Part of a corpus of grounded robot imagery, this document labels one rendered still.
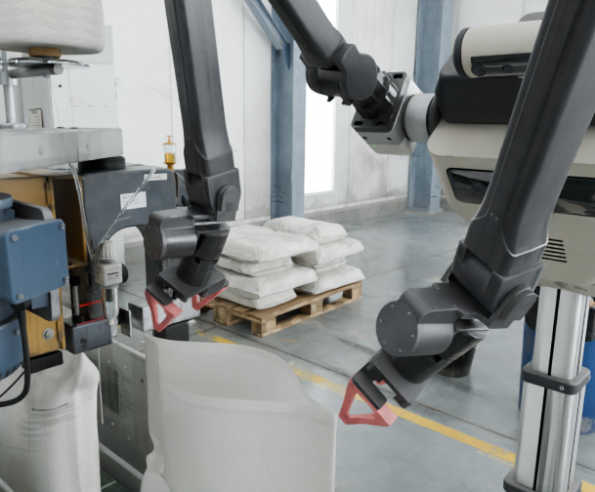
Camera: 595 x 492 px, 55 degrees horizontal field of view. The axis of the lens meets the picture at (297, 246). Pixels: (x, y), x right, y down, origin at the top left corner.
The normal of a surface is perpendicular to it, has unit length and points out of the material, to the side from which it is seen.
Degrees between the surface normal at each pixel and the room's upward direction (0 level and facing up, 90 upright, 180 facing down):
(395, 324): 79
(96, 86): 90
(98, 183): 90
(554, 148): 117
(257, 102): 90
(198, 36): 99
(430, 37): 90
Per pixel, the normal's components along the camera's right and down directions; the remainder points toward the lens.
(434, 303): 0.36, -0.80
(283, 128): -0.67, 0.15
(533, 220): 0.42, 0.54
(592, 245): -0.52, 0.74
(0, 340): 0.91, 0.12
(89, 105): 0.74, 0.15
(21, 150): 1.00, 0.03
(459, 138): -0.42, -0.65
